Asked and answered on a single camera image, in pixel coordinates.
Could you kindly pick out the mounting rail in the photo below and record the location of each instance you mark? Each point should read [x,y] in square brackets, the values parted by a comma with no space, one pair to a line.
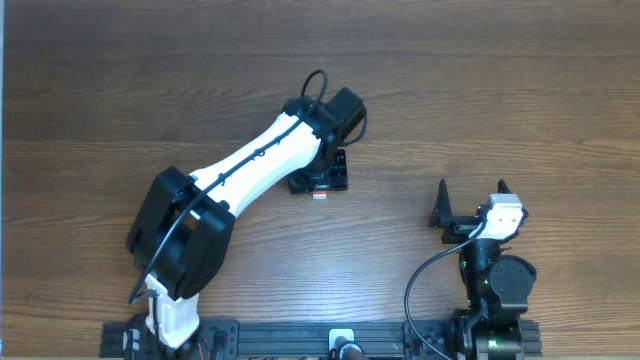
[290,337]

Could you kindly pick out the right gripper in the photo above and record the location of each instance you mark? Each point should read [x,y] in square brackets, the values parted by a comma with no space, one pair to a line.
[457,227]

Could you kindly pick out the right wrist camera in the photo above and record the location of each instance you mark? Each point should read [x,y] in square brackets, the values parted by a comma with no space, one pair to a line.
[502,215]

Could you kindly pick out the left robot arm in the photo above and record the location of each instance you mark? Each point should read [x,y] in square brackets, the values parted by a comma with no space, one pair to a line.
[260,165]

